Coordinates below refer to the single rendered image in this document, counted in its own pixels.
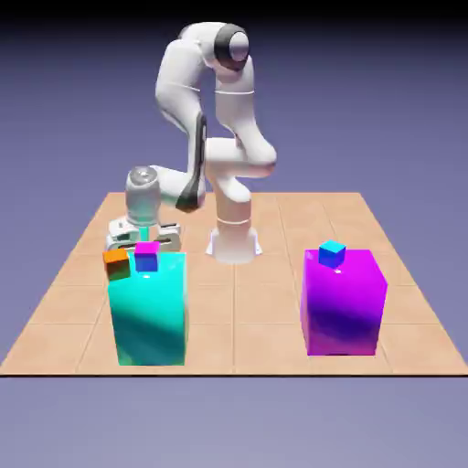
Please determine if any small orange cube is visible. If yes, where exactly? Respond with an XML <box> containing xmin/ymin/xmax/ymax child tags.
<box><xmin>102</xmin><ymin>248</ymin><xmax>132</xmax><ymax>282</ymax></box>

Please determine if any small cyan cube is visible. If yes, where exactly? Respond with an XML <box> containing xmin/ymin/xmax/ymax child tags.
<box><xmin>317</xmin><ymin>239</ymin><xmax>347</xmax><ymax>270</ymax></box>

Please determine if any large cyan box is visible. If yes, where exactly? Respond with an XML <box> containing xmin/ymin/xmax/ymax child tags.
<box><xmin>106</xmin><ymin>250</ymin><xmax>190</xmax><ymax>367</ymax></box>

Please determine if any small magenta cube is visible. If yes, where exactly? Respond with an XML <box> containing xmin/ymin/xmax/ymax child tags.
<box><xmin>133</xmin><ymin>240</ymin><xmax>161</xmax><ymax>274</ymax></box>

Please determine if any large magenta box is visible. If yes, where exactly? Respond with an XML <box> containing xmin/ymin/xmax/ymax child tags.
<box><xmin>299</xmin><ymin>249</ymin><xmax>388</xmax><ymax>356</ymax></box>

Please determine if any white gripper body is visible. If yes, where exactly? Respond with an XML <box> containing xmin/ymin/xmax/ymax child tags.
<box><xmin>105</xmin><ymin>216</ymin><xmax>183</xmax><ymax>253</ymax></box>

